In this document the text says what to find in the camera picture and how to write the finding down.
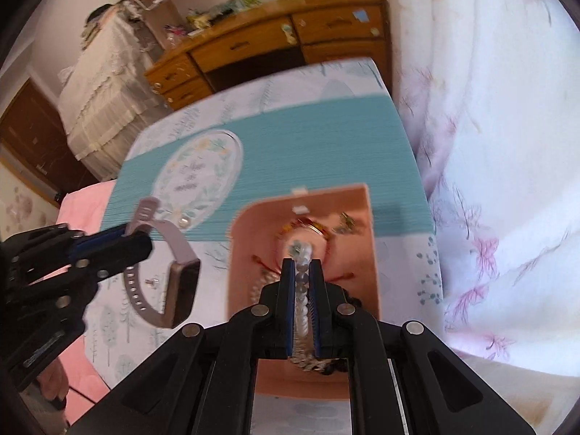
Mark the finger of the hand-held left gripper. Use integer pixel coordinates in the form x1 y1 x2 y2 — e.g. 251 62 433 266
68 233 152 282
75 224 137 254

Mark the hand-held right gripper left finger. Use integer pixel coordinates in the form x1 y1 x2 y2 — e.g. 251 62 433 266
68 257 294 435

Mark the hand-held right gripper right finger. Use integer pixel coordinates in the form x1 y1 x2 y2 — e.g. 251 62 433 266
310 257 533 435

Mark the white pearl bracelet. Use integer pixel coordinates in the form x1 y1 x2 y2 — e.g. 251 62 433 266
287 240 320 365

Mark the pearl necklace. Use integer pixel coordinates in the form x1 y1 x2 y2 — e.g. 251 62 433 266
249 274 278 303

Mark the peach plastic box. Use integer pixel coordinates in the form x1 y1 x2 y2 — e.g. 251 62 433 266
227 184 381 402

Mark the smartwatch with pink band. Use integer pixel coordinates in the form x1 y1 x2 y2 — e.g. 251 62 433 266
123 197 201 328

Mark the red string bangle bracelet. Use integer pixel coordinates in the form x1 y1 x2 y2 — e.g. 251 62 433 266
251 220 356 284

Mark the gold and blue flower earring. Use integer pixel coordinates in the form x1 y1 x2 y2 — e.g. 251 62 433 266
333 213 361 236

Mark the person's left hand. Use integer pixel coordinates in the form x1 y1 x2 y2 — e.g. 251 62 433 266
37 358 70 418

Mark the pink blanket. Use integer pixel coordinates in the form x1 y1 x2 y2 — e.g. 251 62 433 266
54 179 119 422

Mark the dark wooden door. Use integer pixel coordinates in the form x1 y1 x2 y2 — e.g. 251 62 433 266
0 77 94 195

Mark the cream lace furniture cover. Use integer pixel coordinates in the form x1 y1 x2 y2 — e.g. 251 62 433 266
57 9 170 179

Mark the tree print tablecloth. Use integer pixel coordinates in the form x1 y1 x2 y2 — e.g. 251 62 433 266
84 57 442 435

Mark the white leaf print curtain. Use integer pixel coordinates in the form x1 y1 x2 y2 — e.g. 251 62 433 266
367 0 580 418

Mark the wooden desk with drawers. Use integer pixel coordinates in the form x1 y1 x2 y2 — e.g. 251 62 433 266
144 0 393 112

